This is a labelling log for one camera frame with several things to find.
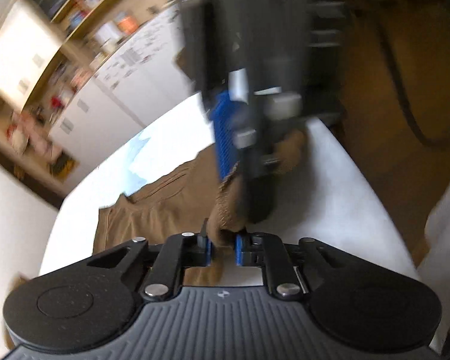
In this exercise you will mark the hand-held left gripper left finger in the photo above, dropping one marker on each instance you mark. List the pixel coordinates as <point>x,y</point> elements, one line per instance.
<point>209,250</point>

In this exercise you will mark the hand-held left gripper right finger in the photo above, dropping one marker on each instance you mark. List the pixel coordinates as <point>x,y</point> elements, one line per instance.
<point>239,250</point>

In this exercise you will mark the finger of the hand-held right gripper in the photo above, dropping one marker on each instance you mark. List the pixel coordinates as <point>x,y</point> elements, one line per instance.
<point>225,138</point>
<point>260,187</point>

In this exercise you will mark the brown garment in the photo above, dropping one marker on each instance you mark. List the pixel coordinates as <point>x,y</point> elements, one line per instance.
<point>153,213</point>

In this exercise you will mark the white cabinet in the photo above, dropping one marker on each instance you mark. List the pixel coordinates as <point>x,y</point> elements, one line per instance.
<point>120,82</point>

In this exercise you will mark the orange and white can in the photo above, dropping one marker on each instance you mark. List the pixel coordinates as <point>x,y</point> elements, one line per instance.
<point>127,23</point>

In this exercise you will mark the wooden shelving unit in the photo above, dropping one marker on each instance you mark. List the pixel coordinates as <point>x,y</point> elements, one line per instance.
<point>41,93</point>

